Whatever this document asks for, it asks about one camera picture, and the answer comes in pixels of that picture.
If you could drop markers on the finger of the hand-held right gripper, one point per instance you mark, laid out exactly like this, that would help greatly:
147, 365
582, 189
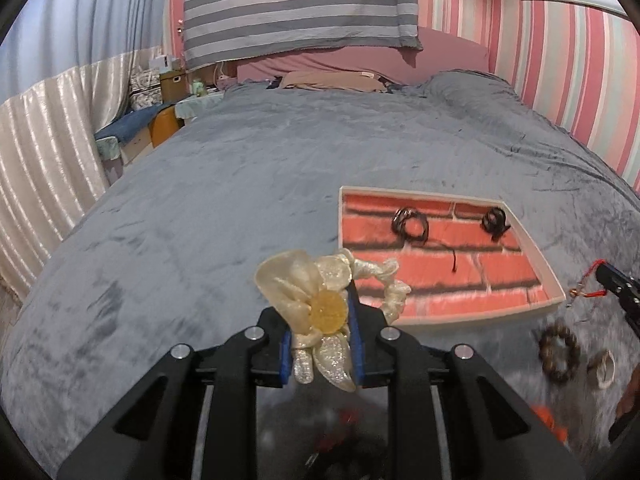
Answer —
620, 284

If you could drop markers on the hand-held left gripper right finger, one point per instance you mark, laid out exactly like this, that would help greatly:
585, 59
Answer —
357, 355

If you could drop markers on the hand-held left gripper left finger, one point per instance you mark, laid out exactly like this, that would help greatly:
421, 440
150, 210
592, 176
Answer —
286, 360

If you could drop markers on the cream flower scrunchie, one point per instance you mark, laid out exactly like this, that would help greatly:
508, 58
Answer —
295, 285

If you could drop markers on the brick-patterned tray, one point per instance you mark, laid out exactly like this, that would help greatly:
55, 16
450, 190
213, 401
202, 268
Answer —
450, 280

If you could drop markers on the orange scrunchie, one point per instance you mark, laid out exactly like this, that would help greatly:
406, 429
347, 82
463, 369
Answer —
542, 415

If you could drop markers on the person's right hand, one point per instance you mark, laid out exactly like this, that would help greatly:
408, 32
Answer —
632, 395

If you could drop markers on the grey blanket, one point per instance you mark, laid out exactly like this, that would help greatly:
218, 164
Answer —
225, 185

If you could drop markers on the orange chair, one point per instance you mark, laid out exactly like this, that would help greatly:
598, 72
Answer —
164, 127

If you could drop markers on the beige pillow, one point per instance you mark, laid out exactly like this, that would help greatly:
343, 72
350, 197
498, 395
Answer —
330, 81

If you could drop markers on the blue cloth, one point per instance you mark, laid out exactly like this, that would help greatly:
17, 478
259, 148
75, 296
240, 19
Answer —
130, 122

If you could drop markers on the pink headboard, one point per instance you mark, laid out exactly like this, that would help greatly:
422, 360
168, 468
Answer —
450, 55

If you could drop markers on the small green bottle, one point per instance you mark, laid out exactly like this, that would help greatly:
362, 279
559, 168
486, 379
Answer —
200, 87

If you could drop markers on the cardboard box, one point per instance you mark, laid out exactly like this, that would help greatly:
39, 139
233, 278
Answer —
172, 87

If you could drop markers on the white patterned bag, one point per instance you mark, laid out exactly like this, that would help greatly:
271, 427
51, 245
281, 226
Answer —
142, 87

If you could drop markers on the white box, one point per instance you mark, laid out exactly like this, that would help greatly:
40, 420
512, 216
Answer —
162, 62

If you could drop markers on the blue and cream curtain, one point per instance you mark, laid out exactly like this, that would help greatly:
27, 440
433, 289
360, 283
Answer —
50, 135

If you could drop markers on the grey striped hanging cloth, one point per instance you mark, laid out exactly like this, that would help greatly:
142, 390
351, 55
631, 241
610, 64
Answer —
300, 5

